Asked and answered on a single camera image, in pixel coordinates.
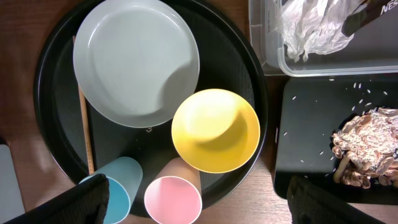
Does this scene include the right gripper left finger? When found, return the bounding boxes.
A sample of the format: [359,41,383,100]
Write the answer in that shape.
[8,174,109,224]

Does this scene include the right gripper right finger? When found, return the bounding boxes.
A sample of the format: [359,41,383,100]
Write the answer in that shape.
[287,176,383,224]

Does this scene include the wooden chopstick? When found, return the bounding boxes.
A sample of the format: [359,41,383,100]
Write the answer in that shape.
[72,35,95,175]

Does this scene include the blue cup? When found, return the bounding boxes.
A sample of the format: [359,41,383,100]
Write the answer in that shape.
[80,157,143,224]

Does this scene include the food scraps pile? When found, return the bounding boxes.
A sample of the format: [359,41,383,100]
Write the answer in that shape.
[331,108,397,189]

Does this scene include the pink cup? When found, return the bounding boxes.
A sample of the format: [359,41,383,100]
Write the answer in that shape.
[144,157,203,224]

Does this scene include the yellow bowl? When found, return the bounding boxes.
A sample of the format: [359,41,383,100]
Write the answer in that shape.
[171,89,261,174]

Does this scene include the grey plate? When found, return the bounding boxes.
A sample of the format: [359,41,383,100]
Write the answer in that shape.
[73,0,200,128]

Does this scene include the white napkin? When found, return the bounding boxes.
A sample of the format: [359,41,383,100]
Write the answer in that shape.
[279,0,362,62]

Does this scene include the gold snack wrapper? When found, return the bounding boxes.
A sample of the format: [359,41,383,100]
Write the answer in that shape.
[341,0,397,37]

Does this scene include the black rectangular tray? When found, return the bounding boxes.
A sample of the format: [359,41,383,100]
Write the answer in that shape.
[274,74,397,205]

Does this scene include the clear plastic bin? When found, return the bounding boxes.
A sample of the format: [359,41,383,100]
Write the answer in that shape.
[248,0,397,77]

